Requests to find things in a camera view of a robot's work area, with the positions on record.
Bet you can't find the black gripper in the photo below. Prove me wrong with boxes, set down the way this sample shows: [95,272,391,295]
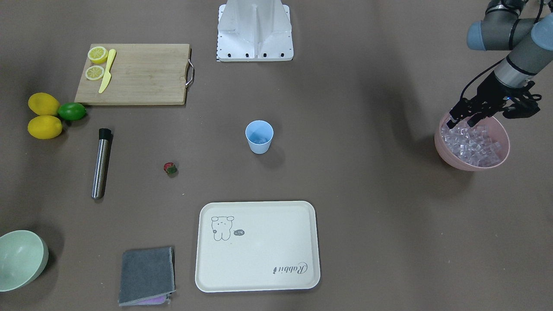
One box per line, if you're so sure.
[446,71,519,130]

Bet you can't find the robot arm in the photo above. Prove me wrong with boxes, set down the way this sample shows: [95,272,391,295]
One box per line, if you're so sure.
[446,0,553,129]

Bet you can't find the clear ice cubes pile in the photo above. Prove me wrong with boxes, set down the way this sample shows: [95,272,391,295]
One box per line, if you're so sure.
[440,121,503,168]

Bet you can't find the light blue plastic cup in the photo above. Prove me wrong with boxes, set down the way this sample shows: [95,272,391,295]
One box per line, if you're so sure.
[245,120,274,154]

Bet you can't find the ice cubes in cup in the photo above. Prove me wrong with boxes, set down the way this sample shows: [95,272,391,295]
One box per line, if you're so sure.
[250,134,270,144]

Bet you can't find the pink bowl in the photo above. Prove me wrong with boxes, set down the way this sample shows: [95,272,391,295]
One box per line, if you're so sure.
[434,113,510,171]

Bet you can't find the cream rabbit tray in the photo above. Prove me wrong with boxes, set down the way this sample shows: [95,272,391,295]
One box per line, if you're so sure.
[195,200,321,293]

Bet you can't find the red strawberry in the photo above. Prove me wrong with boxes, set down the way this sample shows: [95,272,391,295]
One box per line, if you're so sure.
[163,162,178,175]

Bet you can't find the grey folded cloth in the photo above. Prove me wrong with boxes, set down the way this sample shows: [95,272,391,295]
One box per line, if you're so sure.
[117,246,175,307]

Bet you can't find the purple cloth under grey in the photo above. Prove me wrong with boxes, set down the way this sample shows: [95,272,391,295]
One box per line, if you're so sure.
[130,294,171,306]

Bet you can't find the yellow plastic knife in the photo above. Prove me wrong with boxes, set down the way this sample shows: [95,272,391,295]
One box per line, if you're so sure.
[98,49,117,94]

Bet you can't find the steel muddler black tip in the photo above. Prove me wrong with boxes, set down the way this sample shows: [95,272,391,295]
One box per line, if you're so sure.
[91,128,113,200]

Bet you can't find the lemon half upper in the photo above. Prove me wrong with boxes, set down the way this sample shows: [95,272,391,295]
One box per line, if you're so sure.
[87,46,108,64]

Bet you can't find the lemon half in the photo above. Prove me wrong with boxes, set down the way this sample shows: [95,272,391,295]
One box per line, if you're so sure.
[84,65,105,81]
[87,46,108,64]

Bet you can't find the lemon half lower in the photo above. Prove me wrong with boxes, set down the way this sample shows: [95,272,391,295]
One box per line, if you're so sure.
[84,65,105,81]

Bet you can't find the green lime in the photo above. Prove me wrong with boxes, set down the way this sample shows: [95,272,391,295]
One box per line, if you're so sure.
[57,102,87,121]

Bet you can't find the yellow lemon lower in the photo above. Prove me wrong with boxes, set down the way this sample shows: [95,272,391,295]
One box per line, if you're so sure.
[27,115,63,140]

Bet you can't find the yellow lemon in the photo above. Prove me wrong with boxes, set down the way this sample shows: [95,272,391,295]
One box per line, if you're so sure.
[27,115,63,140]
[28,92,60,116]

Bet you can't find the yellow lemon upper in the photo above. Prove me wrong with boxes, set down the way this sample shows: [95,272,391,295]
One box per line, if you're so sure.
[28,92,60,116]

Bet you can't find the light green bowl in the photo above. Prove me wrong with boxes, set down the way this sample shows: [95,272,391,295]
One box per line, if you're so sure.
[0,230,49,292]

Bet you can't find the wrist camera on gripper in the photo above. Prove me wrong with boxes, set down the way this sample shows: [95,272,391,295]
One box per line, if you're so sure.
[502,80,542,119]

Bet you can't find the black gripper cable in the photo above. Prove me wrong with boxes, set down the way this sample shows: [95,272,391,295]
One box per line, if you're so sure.
[460,0,545,102]

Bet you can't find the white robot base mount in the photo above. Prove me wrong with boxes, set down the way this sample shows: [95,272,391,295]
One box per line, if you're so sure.
[216,0,294,62]

